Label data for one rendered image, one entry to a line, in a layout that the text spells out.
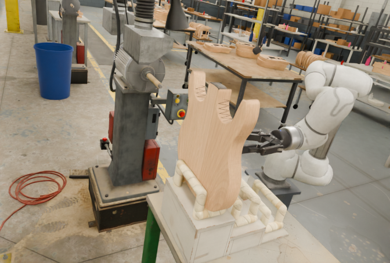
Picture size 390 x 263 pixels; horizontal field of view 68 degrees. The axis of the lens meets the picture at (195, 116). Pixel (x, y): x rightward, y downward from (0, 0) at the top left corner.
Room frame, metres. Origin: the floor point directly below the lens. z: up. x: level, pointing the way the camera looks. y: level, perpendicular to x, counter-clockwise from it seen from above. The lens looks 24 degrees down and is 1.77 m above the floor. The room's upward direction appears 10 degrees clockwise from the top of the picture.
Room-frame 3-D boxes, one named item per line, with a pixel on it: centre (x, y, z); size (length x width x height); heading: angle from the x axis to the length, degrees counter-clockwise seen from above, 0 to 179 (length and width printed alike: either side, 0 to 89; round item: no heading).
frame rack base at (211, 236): (0.83, -0.06, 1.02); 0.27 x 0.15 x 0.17; 31
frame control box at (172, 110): (1.93, 0.18, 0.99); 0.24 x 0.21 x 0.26; 32
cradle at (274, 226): (0.91, -0.38, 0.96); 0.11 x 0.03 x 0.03; 121
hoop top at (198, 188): (0.81, -0.02, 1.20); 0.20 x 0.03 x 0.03; 30
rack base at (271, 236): (0.99, -0.33, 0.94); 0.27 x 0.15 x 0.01; 31
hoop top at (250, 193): (0.93, -0.23, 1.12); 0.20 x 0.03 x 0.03; 30
